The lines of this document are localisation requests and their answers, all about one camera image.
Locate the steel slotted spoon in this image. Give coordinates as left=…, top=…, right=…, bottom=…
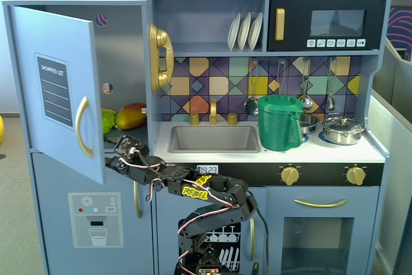
left=243, top=59, right=259, bottom=117

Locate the steel serving spoon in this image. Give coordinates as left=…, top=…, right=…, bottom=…
left=325, top=57, right=337, bottom=111

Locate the gold stove knob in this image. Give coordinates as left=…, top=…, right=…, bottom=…
left=280, top=165, right=302, bottom=187
left=345, top=165, right=367, bottom=187

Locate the black shopping list board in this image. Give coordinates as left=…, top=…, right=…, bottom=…
left=34, top=52, right=74, bottom=131

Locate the steel hanging spatula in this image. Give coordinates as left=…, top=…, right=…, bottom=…
left=277, top=58, right=287, bottom=97

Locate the green toy fruit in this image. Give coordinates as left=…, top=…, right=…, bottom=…
left=101, top=108, right=117, bottom=135

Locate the gold oven door handle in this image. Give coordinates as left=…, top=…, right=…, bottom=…
left=294, top=198, right=349, bottom=209

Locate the steel pot lid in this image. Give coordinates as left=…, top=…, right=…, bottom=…
left=321, top=113, right=366, bottom=133

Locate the steel open pot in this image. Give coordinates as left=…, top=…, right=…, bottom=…
left=299, top=113, right=321, bottom=135

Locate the gold faucet spout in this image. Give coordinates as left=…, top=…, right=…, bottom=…
left=209, top=98, right=218, bottom=126

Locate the black power cable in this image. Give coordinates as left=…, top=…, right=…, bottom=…
left=247, top=190, right=270, bottom=275

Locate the gold fridge door handle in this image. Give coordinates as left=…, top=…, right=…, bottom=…
left=133, top=180, right=143, bottom=219

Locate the steel pot with handles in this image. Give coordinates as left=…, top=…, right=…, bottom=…
left=321, top=125, right=366, bottom=146

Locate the blue ice dispenser fridge door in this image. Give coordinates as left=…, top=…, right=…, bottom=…
left=31, top=151, right=155, bottom=275

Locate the gold microwave handle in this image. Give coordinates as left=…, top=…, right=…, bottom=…
left=275, top=8, right=286, bottom=41

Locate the black microwave door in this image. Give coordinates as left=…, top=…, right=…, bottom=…
left=267, top=0, right=387, bottom=52

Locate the blue oven door with window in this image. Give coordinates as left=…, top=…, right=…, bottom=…
left=265, top=185, right=380, bottom=275

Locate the grey sink basin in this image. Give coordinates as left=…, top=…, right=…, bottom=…
left=167, top=125, right=261, bottom=155

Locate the green plastic pitcher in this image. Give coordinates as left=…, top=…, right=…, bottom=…
left=257, top=95, right=304, bottom=152

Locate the steel ladle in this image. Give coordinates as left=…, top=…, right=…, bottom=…
left=299, top=57, right=314, bottom=111

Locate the white toy plate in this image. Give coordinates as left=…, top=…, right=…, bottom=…
left=237, top=12, right=252, bottom=52
left=227, top=12, right=241, bottom=52
left=247, top=12, right=264, bottom=52

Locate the red yellow toy mango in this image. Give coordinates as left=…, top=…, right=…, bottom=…
left=115, top=102, right=147, bottom=129

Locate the robot controller board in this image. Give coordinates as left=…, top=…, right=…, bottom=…
left=196, top=264, right=223, bottom=275

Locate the blue shopping list cabinet door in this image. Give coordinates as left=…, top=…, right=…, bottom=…
left=9, top=5, right=104, bottom=186

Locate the grey office partition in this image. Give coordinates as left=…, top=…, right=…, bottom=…
left=370, top=39, right=412, bottom=275

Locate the gold curved cabinet door handle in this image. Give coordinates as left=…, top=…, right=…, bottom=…
left=75, top=96, right=94, bottom=159

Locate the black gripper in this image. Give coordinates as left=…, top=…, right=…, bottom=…
left=103, top=133, right=158, bottom=185

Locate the gold dishwasher door handle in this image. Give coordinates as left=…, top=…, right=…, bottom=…
left=249, top=217, right=256, bottom=261

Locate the grey ice dispenser sticker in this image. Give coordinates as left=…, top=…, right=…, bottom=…
left=68, top=192, right=124, bottom=249

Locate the gold toy telephone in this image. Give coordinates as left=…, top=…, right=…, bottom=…
left=147, top=23, right=175, bottom=93

